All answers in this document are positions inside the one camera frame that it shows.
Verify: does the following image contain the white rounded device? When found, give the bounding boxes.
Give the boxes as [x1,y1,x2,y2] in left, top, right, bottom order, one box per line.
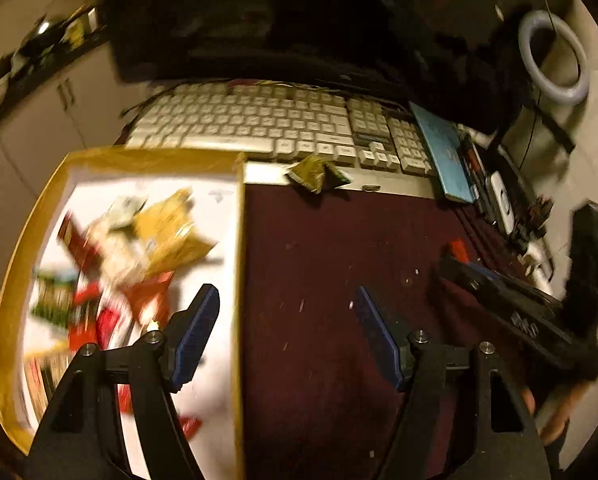
[485,170,518,237]

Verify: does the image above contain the dark red desk mat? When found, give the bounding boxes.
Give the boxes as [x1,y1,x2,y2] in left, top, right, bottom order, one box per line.
[241,180,557,480]

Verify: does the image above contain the green and gold snack packet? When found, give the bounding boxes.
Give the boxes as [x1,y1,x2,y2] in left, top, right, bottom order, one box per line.
[285,154,353,195]

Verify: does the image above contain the blue notebook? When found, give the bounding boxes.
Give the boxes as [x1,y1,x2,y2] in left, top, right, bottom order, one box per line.
[409,102,476,204]

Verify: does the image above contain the white kitchen cabinets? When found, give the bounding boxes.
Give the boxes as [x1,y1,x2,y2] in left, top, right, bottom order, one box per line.
[0,42,150,281]

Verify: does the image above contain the person's right hand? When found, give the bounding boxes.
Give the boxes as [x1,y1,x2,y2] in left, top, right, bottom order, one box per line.
[523,380,587,447]

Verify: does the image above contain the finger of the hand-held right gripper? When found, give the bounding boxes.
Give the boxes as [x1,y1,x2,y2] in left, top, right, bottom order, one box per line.
[438,254,598,378]
[466,261,564,311]

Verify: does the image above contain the black computer monitor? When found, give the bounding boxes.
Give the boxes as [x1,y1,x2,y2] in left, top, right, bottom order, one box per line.
[100,0,530,108]

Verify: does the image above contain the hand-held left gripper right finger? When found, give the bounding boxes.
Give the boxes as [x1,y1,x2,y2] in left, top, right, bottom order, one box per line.
[354,285,552,480]

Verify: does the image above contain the pile of mixed snack packets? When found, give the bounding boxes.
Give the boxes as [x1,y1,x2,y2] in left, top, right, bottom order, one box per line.
[23,187,220,441]

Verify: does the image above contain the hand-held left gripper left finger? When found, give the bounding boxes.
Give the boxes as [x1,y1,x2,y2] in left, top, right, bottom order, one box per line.
[24,283,221,480]

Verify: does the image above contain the black kitchen countertop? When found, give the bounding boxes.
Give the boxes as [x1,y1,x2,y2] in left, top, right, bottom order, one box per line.
[0,4,110,143]

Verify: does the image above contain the white keyboard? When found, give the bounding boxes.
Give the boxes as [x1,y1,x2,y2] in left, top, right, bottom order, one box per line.
[123,80,438,177]

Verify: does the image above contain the gold-rimmed white cardboard box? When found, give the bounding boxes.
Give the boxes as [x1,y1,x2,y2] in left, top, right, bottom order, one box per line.
[0,146,247,480]

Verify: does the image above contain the white ring light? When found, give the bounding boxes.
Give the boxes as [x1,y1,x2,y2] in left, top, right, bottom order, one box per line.
[518,9,591,107]

